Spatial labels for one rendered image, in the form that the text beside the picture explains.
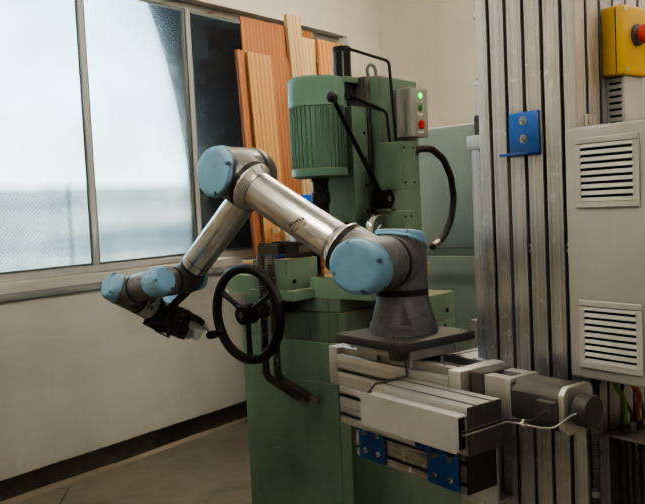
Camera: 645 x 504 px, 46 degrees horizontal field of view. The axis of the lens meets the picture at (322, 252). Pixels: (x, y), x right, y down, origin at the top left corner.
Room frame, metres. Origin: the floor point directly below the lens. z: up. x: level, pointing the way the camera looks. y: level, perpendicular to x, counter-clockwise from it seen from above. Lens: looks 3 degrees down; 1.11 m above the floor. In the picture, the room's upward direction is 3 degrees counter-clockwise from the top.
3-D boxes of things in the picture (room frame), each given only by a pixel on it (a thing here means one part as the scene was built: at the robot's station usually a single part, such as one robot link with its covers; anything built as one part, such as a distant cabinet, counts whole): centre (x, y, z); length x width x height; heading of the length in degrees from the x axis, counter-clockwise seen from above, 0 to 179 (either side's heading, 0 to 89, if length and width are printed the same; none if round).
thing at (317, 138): (2.42, 0.00, 1.35); 0.18 x 0.18 x 0.31
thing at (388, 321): (1.70, -0.17, 0.87); 0.15 x 0.15 x 0.10
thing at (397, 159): (2.48, -0.26, 1.23); 0.09 x 0.08 x 0.15; 138
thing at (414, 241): (1.69, -0.17, 0.98); 0.13 x 0.12 x 0.14; 146
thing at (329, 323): (2.51, -0.09, 0.76); 0.57 x 0.45 x 0.09; 138
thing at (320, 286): (2.33, 0.05, 0.87); 0.61 x 0.30 x 0.06; 48
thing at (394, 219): (2.46, -0.25, 1.02); 0.09 x 0.07 x 0.12; 48
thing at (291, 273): (2.27, 0.11, 0.92); 0.15 x 0.13 x 0.09; 48
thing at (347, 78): (2.53, -0.10, 1.54); 0.08 x 0.08 x 0.17; 48
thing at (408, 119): (2.57, -0.32, 1.40); 0.10 x 0.06 x 0.16; 138
